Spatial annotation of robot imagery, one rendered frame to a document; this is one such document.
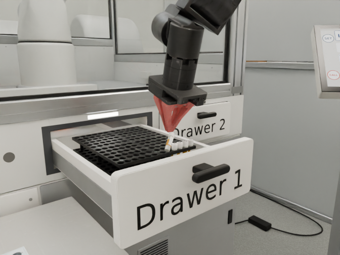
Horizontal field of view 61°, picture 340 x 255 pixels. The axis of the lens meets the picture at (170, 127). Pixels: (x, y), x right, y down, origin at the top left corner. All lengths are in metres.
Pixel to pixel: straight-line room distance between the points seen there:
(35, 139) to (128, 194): 0.34
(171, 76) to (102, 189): 0.22
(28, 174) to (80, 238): 0.21
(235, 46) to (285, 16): 1.24
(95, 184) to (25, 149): 0.24
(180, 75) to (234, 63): 0.55
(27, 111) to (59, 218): 0.23
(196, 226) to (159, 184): 0.66
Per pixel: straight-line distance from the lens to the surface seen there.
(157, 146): 0.59
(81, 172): 0.55
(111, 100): 0.73
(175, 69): 0.49
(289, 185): 2.34
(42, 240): 0.59
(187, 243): 1.08
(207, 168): 0.45
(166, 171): 0.42
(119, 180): 0.38
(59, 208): 0.69
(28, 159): 0.69
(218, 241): 1.21
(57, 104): 0.68
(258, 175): 2.46
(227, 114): 0.99
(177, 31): 0.48
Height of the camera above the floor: 1.08
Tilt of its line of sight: 14 degrees down
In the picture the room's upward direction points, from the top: straight up
